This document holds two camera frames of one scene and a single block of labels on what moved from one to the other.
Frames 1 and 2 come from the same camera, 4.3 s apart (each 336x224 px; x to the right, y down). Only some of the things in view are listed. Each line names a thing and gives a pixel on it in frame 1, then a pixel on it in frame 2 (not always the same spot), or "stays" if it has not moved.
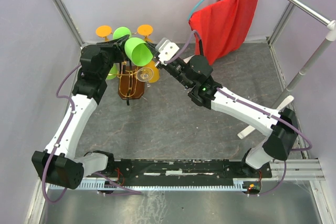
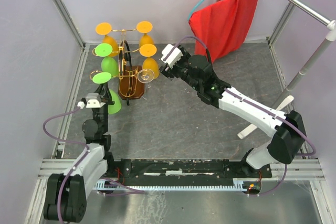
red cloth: (223, 27) stays
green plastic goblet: (138, 51) → (103, 77)
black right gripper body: (176, 70) stays
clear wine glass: (145, 74) stays
